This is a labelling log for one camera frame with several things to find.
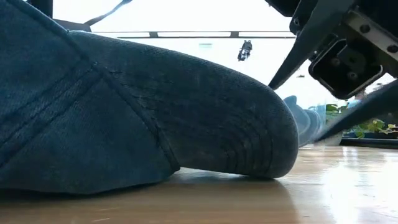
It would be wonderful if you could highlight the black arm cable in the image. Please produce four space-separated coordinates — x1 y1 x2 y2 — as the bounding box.
83 0 133 27

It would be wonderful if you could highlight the black hanging device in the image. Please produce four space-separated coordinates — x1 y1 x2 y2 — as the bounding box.
237 39 253 62

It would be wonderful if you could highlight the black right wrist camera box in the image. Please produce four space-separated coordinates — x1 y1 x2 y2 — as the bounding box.
308 39 384 101

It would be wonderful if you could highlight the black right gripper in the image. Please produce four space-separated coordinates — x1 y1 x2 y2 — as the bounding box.
264 0 398 143

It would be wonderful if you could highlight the black plant tray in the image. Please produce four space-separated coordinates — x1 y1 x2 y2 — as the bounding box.
340 132 398 149

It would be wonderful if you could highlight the green leafy plant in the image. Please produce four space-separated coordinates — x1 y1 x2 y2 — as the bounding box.
325 103 398 140

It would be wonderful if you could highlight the person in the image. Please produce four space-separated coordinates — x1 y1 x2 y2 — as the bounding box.
347 89 368 109

